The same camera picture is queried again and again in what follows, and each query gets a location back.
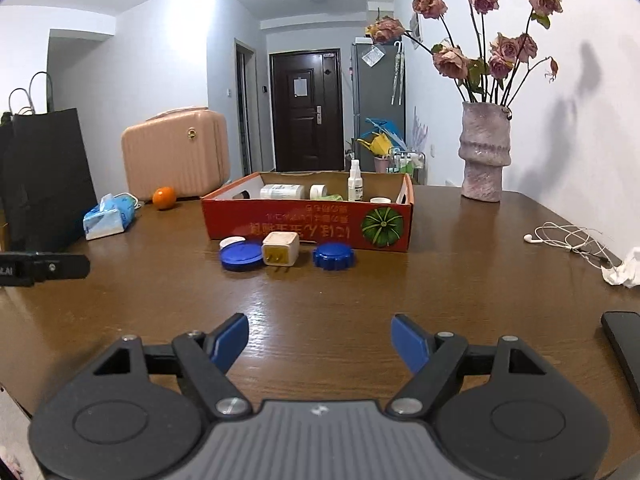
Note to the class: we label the blue tissue pack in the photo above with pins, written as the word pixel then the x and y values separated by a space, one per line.
pixel 107 220

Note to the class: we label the white earphones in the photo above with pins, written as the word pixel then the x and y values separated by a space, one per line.
pixel 570 240

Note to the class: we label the crumpled white tissue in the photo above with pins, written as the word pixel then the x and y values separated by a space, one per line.
pixel 625 270

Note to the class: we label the grey refrigerator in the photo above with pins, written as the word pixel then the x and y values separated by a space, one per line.
pixel 375 105

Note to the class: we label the pink ribbed suitcase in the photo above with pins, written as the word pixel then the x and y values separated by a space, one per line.
pixel 175 155

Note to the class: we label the black paper bag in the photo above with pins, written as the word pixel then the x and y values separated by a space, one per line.
pixel 50 180

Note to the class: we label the pink plastic pot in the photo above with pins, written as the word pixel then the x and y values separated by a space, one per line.
pixel 381 164

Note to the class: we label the pink ceramic vase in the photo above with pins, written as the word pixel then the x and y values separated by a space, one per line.
pixel 485 155

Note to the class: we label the white plastic bottle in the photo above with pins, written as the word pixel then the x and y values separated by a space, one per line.
pixel 282 191

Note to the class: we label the hanging folded umbrella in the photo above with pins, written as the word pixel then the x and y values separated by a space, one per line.
pixel 398 75

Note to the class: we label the small white cap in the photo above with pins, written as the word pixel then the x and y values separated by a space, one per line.
pixel 380 200

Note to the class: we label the dried pink roses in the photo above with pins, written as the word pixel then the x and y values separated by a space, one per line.
pixel 500 50

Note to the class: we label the dark brown entrance door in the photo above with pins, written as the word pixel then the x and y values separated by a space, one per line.
pixel 306 115

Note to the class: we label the paper on refrigerator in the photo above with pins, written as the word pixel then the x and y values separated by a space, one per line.
pixel 372 56

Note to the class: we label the wall picture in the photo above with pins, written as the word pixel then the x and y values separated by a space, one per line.
pixel 416 30

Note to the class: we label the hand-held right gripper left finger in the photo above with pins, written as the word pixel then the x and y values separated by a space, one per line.
pixel 230 340

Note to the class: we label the blue clothes hangers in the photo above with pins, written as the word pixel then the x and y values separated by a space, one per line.
pixel 387 130

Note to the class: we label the ridged blue lid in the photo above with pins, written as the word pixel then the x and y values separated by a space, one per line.
pixel 333 256

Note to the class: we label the interior door frame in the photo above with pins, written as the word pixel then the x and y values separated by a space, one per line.
pixel 246 110

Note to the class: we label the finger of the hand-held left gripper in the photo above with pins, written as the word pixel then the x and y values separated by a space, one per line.
pixel 62 266

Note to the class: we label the purple clothes hangers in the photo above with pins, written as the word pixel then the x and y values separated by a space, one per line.
pixel 419 127

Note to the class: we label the black phone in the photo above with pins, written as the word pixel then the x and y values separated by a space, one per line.
pixel 625 350

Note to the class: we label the red cardboard box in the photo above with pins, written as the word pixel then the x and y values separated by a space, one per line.
pixel 300 222

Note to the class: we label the yellow watering can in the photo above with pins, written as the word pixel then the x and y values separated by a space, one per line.
pixel 377 144

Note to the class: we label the white ridged cap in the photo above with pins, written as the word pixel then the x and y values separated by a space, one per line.
pixel 231 242

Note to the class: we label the orange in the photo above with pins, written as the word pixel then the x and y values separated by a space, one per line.
pixel 164 198

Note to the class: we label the white yellow charger plug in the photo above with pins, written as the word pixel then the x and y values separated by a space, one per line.
pixel 280 249

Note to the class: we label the white spray bottle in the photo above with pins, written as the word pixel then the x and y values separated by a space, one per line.
pixel 355 187

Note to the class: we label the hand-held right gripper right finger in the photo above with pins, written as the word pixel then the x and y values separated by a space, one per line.
pixel 407 342

